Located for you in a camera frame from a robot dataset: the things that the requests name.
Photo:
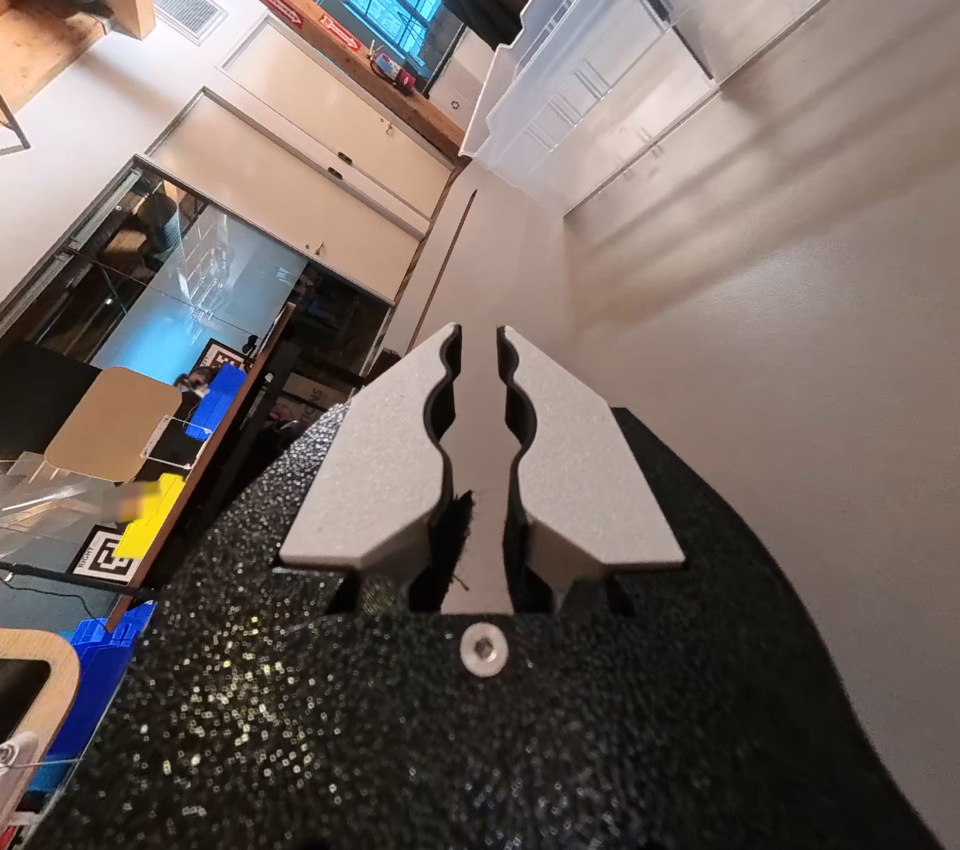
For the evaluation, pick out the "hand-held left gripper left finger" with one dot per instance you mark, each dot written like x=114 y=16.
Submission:
x=367 y=475

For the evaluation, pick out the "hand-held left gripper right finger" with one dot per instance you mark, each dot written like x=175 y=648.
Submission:
x=592 y=490

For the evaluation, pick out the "wooden edged table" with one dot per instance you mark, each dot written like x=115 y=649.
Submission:
x=227 y=418

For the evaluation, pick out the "blue plastic bin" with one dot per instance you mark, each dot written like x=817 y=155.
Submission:
x=217 y=400

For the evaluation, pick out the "black white marker tag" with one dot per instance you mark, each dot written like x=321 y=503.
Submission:
x=105 y=557
x=223 y=356

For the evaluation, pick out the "yellow plastic block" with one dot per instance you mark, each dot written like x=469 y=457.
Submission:
x=154 y=535

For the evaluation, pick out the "white door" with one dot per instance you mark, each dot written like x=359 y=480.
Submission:
x=315 y=92
x=247 y=182

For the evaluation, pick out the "clear plastic cover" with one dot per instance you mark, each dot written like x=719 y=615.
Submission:
x=45 y=512

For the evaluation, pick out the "black panel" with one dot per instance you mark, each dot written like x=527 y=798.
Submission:
x=37 y=400

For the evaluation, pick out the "stack of blue containers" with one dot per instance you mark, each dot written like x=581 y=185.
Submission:
x=90 y=685

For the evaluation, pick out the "clear plastic storage bin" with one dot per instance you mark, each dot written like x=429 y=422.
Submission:
x=600 y=99

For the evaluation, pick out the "white recycling bin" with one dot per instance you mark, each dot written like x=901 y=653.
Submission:
x=461 y=84

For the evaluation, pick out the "white air vent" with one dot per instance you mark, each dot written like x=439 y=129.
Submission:
x=187 y=6

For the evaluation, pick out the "glass partition wall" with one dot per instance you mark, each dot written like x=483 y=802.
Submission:
x=187 y=280

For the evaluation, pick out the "red blue wall device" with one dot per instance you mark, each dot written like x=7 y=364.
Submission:
x=394 y=69

